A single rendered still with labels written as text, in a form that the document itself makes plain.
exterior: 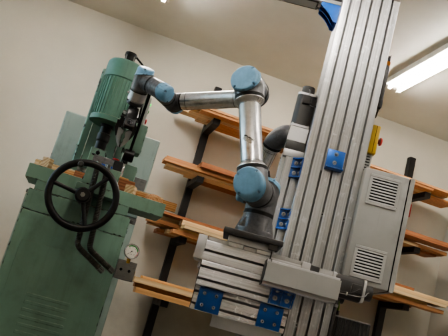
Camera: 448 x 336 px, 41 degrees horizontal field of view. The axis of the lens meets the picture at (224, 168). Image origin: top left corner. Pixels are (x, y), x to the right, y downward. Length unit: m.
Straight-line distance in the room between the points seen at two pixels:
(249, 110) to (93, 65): 3.16
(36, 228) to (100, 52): 2.96
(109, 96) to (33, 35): 2.65
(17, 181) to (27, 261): 2.52
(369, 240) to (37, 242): 1.35
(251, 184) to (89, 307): 0.89
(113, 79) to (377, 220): 1.32
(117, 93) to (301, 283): 1.24
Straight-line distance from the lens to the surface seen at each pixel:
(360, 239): 2.43
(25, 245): 2.58
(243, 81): 2.29
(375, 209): 2.47
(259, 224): 2.23
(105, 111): 2.75
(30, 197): 2.60
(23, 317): 2.58
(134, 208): 2.60
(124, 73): 2.81
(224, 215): 5.19
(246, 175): 2.14
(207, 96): 2.51
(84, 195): 2.39
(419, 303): 5.36
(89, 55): 5.31
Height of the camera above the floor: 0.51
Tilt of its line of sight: 13 degrees up
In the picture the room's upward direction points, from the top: 16 degrees clockwise
